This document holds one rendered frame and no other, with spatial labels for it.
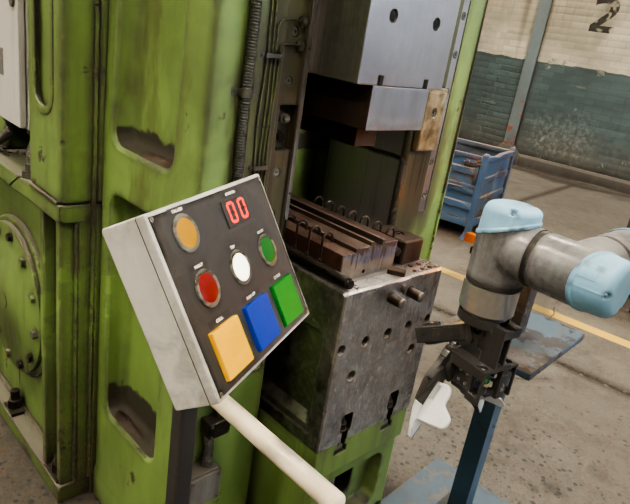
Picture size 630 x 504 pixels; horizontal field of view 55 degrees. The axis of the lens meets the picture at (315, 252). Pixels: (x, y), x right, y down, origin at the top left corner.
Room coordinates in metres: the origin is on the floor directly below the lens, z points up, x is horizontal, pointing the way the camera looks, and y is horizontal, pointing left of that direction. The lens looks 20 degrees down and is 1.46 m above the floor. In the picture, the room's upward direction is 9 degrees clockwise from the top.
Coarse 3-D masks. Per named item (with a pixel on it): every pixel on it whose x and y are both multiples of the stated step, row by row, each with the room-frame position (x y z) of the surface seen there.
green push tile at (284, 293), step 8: (280, 280) 0.96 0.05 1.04; (288, 280) 0.98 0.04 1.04; (272, 288) 0.93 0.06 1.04; (280, 288) 0.95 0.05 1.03; (288, 288) 0.97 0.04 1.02; (280, 296) 0.94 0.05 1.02; (288, 296) 0.96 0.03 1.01; (296, 296) 0.98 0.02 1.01; (280, 304) 0.93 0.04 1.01; (288, 304) 0.95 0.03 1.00; (296, 304) 0.97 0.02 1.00; (280, 312) 0.92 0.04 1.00; (288, 312) 0.94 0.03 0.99; (296, 312) 0.96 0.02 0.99; (288, 320) 0.93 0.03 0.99
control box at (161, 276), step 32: (224, 192) 0.93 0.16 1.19; (256, 192) 1.02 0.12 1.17; (128, 224) 0.75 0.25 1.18; (160, 224) 0.76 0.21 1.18; (224, 224) 0.89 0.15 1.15; (256, 224) 0.98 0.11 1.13; (128, 256) 0.75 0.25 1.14; (160, 256) 0.73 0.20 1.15; (192, 256) 0.79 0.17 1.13; (224, 256) 0.86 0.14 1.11; (256, 256) 0.94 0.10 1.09; (288, 256) 1.03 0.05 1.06; (128, 288) 0.74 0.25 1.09; (160, 288) 0.73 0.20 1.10; (192, 288) 0.76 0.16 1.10; (224, 288) 0.82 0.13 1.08; (256, 288) 0.89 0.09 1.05; (160, 320) 0.73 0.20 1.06; (192, 320) 0.73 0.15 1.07; (224, 320) 0.79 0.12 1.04; (160, 352) 0.73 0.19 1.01; (192, 352) 0.71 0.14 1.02; (256, 352) 0.82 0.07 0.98; (192, 384) 0.71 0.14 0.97; (224, 384) 0.72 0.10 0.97
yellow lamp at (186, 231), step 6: (180, 222) 0.79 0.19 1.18; (186, 222) 0.80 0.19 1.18; (180, 228) 0.79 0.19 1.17; (186, 228) 0.80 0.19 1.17; (192, 228) 0.81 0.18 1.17; (180, 234) 0.78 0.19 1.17; (186, 234) 0.79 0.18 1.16; (192, 234) 0.80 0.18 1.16; (180, 240) 0.78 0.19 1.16; (186, 240) 0.79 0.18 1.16; (192, 240) 0.80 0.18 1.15; (186, 246) 0.78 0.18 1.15; (192, 246) 0.79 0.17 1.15
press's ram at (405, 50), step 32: (320, 0) 1.36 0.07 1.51; (352, 0) 1.30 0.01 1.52; (384, 0) 1.29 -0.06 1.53; (416, 0) 1.36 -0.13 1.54; (448, 0) 1.44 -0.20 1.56; (320, 32) 1.35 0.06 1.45; (352, 32) 1.29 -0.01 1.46; (384, 32) 1.30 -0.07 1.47; (416, 32) 1.38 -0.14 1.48; (448, 32) 1.46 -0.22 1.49; (320, 64) 1.34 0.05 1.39; (352, 64) 1.28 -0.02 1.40; (384, 64) 1.31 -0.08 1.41; (416, 64) 1.39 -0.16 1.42
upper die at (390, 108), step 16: (320, 80) 1.41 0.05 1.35; (336, 80) 1.37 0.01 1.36; (320, 96) 1.40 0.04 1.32; (336, 96) 1.37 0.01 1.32; (352, 96) 1.33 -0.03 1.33; (368, 96) 1.30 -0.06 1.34; (384, 96) 1.33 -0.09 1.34; (400, 96) 1.37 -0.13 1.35; (416, 96) 1.41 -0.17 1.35; (304, 112) 1.43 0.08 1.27; (320, 112) 1.39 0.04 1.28; (336, 112) 1.36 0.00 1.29; (352, 112) 1.33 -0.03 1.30; (368, 112) 1.30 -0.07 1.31; (384, 112) 1.34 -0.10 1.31; (400, 112) 1.38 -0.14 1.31; (416, 112) 1.42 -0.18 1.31; (368, 128) 1.30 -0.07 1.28; (384, 128) 1.34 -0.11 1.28; (400, 128) 1.38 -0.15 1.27; (416, 128) 1.43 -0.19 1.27
